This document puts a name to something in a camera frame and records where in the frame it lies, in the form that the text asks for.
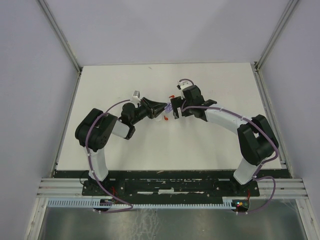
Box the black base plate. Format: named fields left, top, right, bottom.
left=82, top=170, right=260, bottom=204

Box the lavender round charging case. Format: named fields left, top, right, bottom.
left=165, top=103, right=173, bottom=113

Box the front aluminium rail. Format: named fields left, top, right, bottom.
left=37, top=178, right=308, bottom=199

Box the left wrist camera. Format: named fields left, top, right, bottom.
left=131, top=90, right=141, bottom=104

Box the left aluminium frame post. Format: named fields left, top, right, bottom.
left=36, top=0, right=82, bottom=73

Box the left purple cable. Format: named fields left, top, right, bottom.
left=84, top=98, right=135, bottom=215

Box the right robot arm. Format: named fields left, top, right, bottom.
left=156, top=85, right=279, bottom=196

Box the aluminium frame post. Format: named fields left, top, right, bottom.
left=36, top=0, right=82, bottom=73
left=254, top=0, right=301, bottom=72

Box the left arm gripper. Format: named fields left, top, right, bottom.
left=131, top=96, right=168, bottom=125

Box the right aluminium frame post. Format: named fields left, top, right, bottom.
left=254, top=0, right=301, bottom=72

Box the white cable duct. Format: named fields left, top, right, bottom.
left=46, top=196, right=237, bottom=209

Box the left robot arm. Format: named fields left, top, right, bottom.
left=75, top=97, right=168, bottom=195

